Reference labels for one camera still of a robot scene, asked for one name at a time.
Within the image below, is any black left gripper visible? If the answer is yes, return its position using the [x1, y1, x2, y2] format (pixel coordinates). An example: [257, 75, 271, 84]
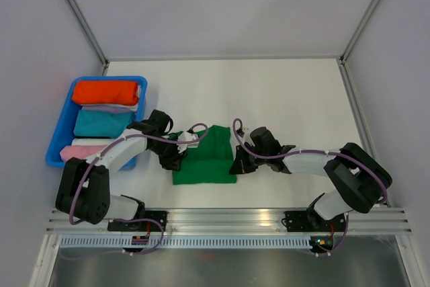
[148, 136, 187, 172]

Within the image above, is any slotted cable duct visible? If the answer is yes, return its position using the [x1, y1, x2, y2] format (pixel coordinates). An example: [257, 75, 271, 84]
[60, 235, 311, 249]

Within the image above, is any aluminium frame post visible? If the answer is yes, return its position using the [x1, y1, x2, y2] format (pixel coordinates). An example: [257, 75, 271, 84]
[65, 0, 109, 68]
[339, 0, 403, 65]

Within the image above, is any teal rolled t-shirt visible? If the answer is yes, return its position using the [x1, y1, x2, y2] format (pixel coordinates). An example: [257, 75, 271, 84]
[73, 110, 135, 138]

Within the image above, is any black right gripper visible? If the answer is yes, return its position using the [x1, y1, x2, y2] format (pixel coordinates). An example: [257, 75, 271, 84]
[230, 142, 268, 174]

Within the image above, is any lilac rolled t-shirt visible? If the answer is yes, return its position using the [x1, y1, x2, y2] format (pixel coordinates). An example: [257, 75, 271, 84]
[81, 105, 138, 114]

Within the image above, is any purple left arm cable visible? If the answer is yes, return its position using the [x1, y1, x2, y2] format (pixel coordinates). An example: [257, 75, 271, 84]
[69, 122, 210, 255]

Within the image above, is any white rolled t-shirt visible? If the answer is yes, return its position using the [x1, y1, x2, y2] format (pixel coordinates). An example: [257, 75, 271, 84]
[71, 138, 114, 146]

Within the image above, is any pink rolled t-shirt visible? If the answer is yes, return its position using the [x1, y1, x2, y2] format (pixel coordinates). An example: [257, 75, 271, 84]
[60, 145, 105, 162]

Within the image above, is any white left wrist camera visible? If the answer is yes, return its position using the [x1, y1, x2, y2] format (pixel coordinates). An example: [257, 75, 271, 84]
[177, 132, 199, 153]

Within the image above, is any aluminium frame post right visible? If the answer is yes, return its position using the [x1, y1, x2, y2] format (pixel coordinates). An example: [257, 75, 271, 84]
[339, 0, 403, 65]

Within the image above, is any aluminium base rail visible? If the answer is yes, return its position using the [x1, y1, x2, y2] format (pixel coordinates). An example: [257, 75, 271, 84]
[45, 207, 412, 235]

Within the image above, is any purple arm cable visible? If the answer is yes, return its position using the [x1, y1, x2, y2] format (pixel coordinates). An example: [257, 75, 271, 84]
[69, 122, 210, 255]
[232, 118, 390, 256]

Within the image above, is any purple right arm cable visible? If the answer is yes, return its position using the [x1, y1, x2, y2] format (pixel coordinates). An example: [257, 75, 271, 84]
[232, 118, 390, 256]

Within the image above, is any aluminium frame post left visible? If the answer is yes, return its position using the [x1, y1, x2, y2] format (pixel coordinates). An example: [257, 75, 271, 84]
[65, 0, 109, 68]

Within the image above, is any green t-shirt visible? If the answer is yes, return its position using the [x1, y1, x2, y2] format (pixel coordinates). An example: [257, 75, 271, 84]
[172, 125, 237, 186]

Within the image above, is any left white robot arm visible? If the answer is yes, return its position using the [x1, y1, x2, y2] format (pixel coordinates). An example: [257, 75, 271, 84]
[55, 110, 186, 231]

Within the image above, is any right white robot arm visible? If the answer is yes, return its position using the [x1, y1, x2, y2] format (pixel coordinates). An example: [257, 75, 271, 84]
[229, 127, 392, 231]

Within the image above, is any orange rolled t-shirt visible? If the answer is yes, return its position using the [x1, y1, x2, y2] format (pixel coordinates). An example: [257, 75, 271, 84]
[71, 81, 140, 106]

